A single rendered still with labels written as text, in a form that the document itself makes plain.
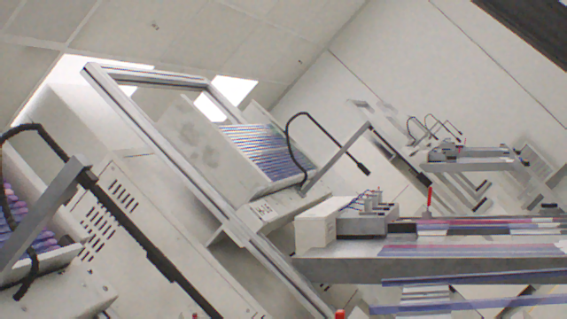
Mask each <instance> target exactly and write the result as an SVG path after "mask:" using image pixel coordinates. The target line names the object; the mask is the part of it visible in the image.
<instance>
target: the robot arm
mask: <svg viewBox="0 0 567 319"><path fill-rule="evenodd" d="M470 1H471V2H472V3H473V4H475V5H476V6H477V7H479V8H480V9H482V10H483V11H484V12H486V13H488V15H489V16H490V17H492V18H493V19H495V20H497V21H498V22H499V23H501V24H502V25H503V26H504V27H506V28H507V29H509V30H510V31H511V32H512V33H513V34H515V35H516V36H518V37H519V38H521V39H522V40H523V41H525V42H526V43H528V44H530V45H531V46H532V47H533V48H534V49H536V50H537V51H538V52H539V53H540V54H541V55H542V56H543V57H545V58H547V59H548V60H549V61H551V62H552V63H554V64H555V65H557V66H558V67H559V68H560V69H562V70H563V71H564V72H565V73H567V6H566V5H565V4H563V3H561V2H560V1H558V0H470Z"/></svg>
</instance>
